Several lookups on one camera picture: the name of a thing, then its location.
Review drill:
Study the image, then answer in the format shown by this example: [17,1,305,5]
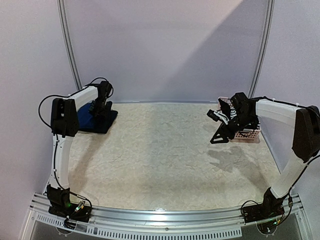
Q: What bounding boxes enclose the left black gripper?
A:
[88,96,110,119]

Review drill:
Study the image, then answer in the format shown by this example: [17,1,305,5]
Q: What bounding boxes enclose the aluminium frame post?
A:
[57,0,83,90]
[248,0,275,98]

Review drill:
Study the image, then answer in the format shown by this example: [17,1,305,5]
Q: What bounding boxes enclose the dark blue denim jeans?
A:
[78,110,118,134]

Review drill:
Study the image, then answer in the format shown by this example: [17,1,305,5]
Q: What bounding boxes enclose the blue garment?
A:
[77,102,94,131]

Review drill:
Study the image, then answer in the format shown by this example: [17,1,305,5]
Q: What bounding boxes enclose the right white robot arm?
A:
[207,92,320,199]

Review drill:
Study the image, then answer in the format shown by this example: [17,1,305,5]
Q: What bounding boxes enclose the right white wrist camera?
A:
[206,109,230,125]

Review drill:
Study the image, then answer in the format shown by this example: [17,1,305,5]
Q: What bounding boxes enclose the black white striped garment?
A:
[230,106,237,119]

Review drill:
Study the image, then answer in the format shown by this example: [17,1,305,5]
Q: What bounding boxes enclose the pink plastic laundry basket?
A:
[217,96,261,143]

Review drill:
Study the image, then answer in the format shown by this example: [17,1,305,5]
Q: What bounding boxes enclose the right aluminium frame post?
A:
[248,0,275,98]

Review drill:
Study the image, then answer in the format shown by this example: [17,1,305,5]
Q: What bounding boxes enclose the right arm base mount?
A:
[240,194,294,236]

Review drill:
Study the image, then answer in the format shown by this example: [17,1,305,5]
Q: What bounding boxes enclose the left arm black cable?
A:
[37,76,115,196]

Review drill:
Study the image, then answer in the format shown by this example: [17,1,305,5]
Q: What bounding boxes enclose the left aluminium frame post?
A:
[57,0,83,90]

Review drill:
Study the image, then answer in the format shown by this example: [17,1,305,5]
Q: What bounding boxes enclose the aluminium front rail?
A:
[21,193,313,240]

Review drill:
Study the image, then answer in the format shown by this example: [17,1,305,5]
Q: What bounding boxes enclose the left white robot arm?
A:
[47,77,118,193]

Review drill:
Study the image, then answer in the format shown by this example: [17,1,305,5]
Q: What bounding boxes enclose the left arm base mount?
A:
[46,184,93,223]

